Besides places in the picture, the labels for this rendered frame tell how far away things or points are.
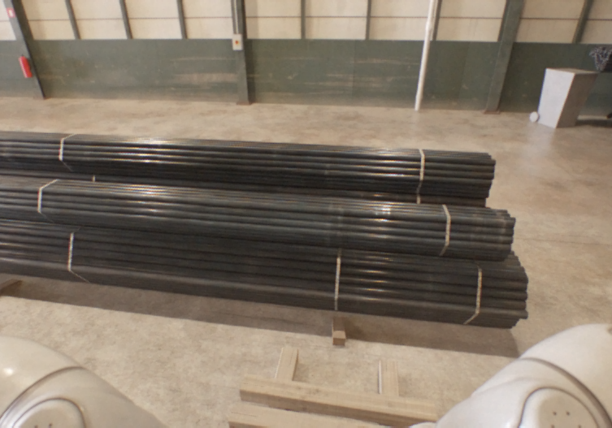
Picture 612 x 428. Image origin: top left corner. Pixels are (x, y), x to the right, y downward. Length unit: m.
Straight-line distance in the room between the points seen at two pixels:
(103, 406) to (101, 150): 2.99
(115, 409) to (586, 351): 0.53
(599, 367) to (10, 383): 0.65
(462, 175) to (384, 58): 6.65
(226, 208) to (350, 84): 7.10
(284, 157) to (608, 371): 2.39
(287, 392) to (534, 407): 1.70
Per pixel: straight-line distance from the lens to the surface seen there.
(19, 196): 3.38
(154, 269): 2.77
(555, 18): 10.06
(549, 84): 9.01
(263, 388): 2.07
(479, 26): 9.55
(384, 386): 2.22
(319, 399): 2.02
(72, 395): 0.45
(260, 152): 2.73
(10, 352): 0.57
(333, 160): 2.63
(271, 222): 2.35
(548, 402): 0.44
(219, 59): 9.79
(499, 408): 0.45
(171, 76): 10.41
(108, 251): 2.99
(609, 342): 0.58
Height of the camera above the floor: 1.89
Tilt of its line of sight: 29 degrees down
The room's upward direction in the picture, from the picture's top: straight up
